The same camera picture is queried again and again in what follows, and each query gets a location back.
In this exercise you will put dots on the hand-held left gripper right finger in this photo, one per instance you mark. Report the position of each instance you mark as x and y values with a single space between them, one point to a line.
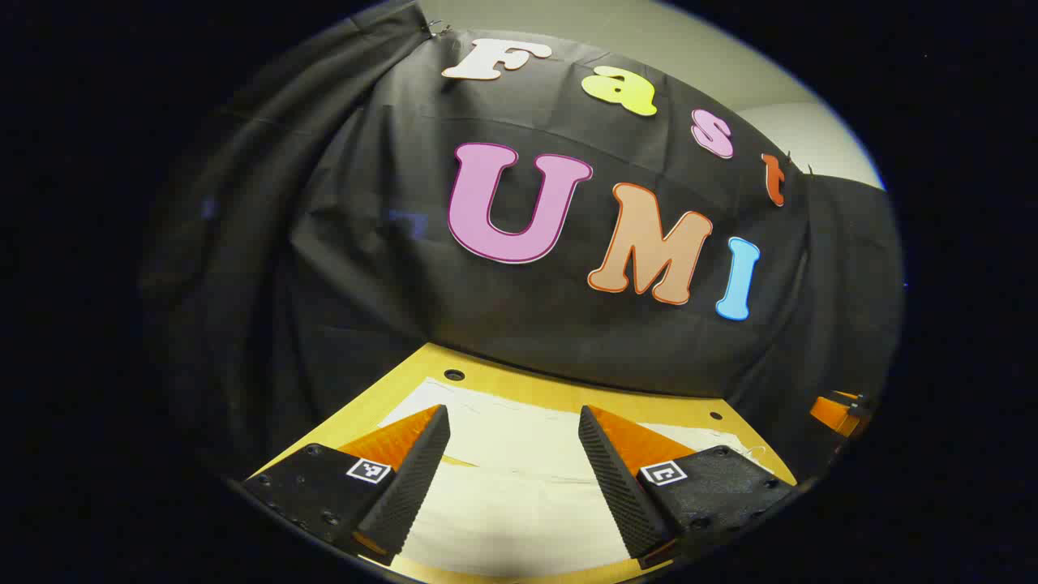
616 487

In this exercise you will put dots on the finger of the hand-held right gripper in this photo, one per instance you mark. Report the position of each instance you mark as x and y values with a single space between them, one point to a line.
831 412

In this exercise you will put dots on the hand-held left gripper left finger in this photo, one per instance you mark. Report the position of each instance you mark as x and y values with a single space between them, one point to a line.
413 487

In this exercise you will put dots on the black backdrop cloth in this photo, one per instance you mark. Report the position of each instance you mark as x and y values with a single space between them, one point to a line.
519 324

